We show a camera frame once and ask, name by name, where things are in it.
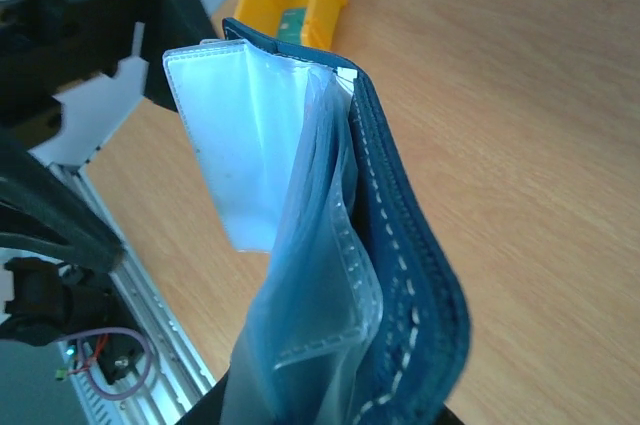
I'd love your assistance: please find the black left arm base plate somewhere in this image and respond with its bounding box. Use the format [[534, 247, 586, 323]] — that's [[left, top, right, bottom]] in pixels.
[[74, 332, 145, 385]]

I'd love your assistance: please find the left small circuit board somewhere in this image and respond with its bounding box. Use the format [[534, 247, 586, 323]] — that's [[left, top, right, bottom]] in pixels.
[[54, 340, 84, 382]]

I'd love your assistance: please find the blue leather card holder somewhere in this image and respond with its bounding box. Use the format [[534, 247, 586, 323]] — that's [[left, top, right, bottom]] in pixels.
[[163, 19, 472, 424]]

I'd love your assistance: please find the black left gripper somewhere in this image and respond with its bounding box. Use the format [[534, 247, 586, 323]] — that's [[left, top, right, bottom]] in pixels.
[[1, 0, 217, 129]]

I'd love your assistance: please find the aluminium rail base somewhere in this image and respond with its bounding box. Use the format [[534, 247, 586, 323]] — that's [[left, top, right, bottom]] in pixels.
[[29, 144, 219, 425]]

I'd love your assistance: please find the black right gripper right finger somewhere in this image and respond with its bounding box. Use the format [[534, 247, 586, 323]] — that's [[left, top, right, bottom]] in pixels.
[[434, 400, 466, 425]]

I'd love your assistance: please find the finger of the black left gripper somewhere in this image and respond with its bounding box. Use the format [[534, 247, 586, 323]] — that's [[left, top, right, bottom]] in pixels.
[[1, 132, 124, 273]]

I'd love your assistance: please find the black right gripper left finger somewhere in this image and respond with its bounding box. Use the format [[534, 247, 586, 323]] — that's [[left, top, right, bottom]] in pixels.
[[176, 373, 228, 425]]

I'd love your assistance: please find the teal credit card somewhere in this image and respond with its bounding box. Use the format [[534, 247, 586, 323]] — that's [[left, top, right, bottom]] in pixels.
[[276, 8, 306, 45]]

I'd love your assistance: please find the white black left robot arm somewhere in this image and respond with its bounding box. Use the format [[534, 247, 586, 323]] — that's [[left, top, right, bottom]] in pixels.
[[1, 0, 215, 346]]

